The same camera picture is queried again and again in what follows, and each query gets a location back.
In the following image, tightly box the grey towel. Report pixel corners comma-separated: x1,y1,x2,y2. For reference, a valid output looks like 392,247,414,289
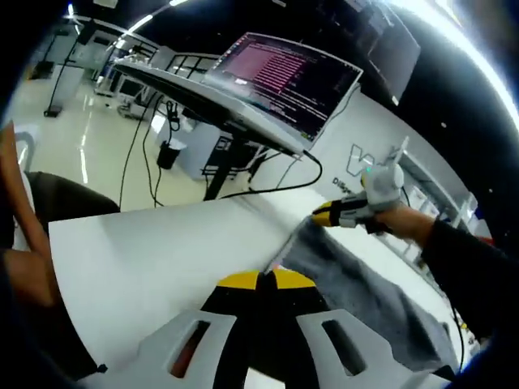
265,218,455,380

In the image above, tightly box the person's right hand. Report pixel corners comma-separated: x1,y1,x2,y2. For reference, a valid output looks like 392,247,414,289
375,206,437,246

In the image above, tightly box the grey metal shelf rack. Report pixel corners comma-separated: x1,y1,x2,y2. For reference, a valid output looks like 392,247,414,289
388,153,494,264

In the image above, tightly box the dark overhead monitor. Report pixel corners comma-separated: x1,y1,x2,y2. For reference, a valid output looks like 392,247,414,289
315,0,421,106

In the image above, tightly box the black waste bin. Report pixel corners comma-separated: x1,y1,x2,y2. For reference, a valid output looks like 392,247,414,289
157,140,182,170

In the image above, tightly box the black chair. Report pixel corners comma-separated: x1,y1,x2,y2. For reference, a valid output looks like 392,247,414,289
24,170,122,228

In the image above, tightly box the black tripod stand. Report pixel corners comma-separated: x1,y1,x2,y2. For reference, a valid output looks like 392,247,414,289
43,28,82,118

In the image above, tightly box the black laptop cable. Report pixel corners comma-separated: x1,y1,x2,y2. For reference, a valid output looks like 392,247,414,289
221,149,324,202

